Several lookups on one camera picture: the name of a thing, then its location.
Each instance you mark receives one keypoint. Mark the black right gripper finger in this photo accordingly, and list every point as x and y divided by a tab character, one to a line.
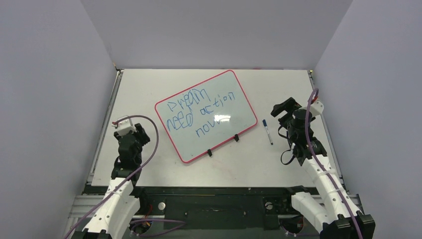
290	105
282	113

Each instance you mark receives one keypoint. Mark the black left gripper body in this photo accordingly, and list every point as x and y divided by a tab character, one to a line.
139	154

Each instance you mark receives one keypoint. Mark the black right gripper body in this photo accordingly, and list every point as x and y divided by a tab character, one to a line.
285	110

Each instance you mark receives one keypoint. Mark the white whiteboard marker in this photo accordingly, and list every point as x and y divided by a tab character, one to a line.
269	136

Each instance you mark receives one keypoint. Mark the red-framed whiteboard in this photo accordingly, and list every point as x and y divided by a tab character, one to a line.
206	115

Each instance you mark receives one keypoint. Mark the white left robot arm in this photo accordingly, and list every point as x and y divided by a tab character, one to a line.
110	218

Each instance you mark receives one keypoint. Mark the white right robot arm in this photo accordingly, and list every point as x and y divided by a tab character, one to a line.
337	217

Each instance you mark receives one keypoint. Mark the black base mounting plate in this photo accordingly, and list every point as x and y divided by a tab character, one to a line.
219	208

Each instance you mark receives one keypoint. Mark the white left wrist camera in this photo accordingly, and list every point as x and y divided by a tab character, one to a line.
123	126

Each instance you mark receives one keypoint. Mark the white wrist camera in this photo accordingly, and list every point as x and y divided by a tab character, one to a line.
123	126
316	108

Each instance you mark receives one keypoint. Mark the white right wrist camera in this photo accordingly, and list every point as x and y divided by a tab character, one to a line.
316	108

